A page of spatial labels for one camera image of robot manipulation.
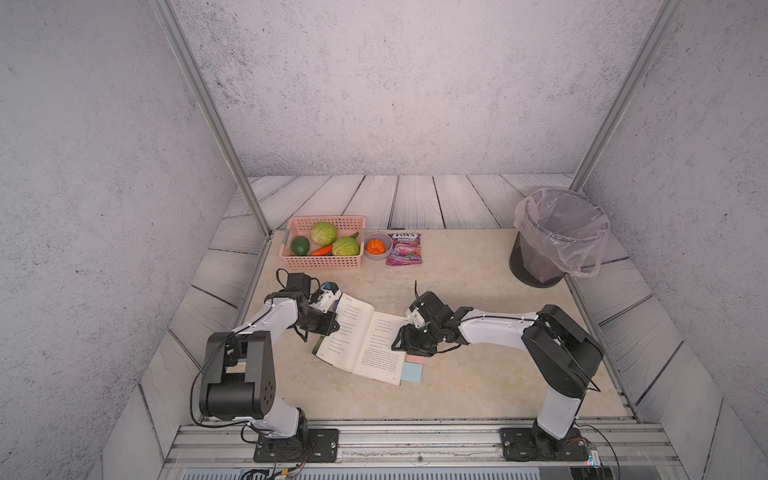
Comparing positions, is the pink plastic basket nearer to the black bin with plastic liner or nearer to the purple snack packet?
the purple snack packet

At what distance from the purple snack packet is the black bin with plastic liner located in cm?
35

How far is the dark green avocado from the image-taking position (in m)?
1.13

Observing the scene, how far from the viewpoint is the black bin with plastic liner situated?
2.82 feet

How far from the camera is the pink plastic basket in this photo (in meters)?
1.07
